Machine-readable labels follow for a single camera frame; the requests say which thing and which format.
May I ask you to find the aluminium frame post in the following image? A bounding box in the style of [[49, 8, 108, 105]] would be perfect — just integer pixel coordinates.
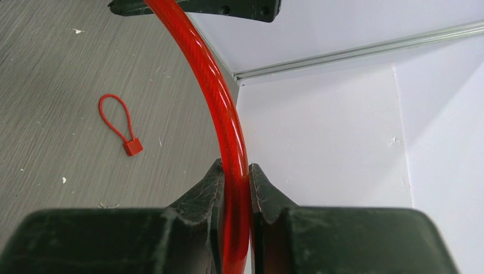
[[233, 20, 483, 83]]

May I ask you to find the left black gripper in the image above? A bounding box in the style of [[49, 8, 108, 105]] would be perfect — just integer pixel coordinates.
[[108, 0, 282, 23]]

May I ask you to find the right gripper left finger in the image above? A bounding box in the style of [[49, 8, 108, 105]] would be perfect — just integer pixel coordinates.
[[1, 160, 224, 273]]

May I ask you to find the red cable padlock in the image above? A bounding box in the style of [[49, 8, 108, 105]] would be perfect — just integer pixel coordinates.
[[98, 94, 143, 156]]

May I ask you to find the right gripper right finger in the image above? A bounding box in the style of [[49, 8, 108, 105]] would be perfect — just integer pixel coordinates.
[[249, 164, 458, 273]]

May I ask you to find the red hose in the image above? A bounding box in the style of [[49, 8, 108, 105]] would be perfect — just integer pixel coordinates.
[[143, 0, 252, 274]]

